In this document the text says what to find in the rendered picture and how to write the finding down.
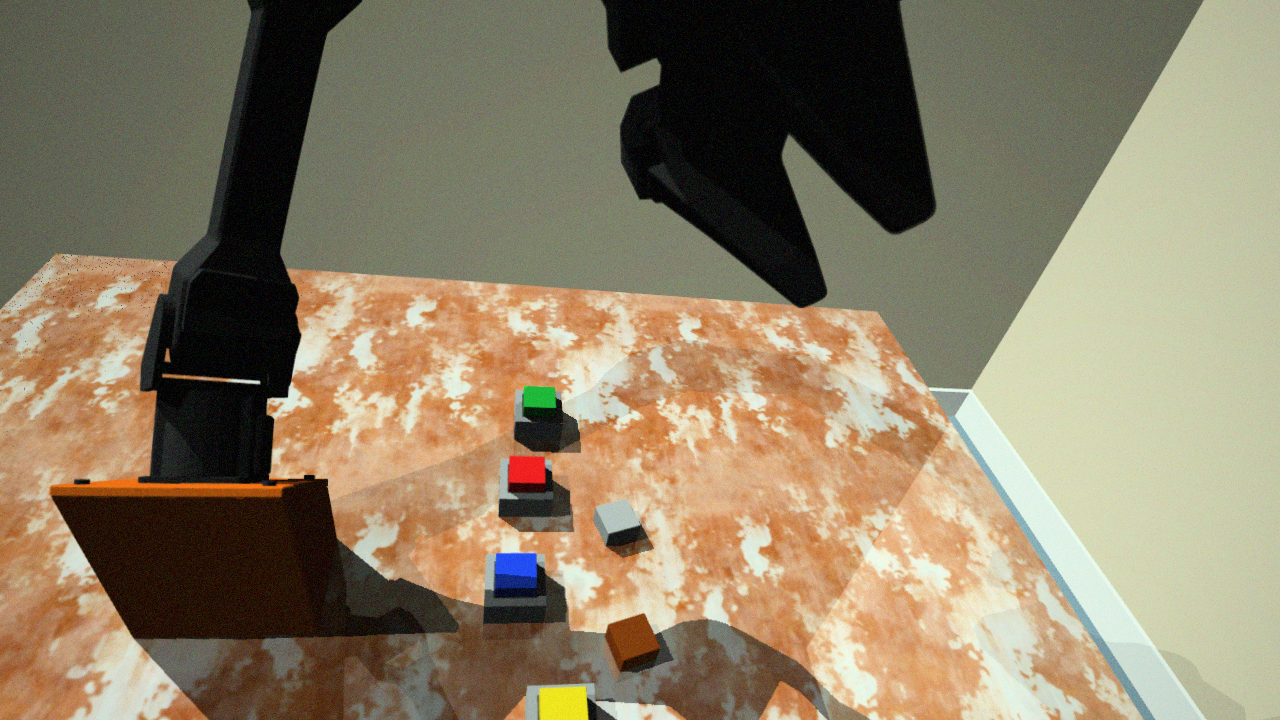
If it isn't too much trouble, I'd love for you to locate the red button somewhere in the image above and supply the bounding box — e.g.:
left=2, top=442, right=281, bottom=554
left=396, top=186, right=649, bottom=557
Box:
left=498, top=456, right=553, bottom=518

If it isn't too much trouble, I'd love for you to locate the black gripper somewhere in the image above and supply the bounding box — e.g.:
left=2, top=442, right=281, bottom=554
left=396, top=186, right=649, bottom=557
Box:
left=602, top=0, right=936, bottom=307

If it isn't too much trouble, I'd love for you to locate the blue button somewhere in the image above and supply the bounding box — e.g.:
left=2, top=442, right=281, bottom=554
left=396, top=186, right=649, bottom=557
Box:
left=483, top=553, right=547, bottom=624

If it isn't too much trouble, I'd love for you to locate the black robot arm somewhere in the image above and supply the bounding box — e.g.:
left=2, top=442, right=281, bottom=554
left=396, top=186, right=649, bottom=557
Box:
left=138, top=0, right=362, bottom=484

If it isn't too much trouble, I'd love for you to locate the yellow button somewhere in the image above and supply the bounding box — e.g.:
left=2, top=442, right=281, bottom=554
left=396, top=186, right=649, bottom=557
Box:
left=525, top=683, right=596, bottom=720

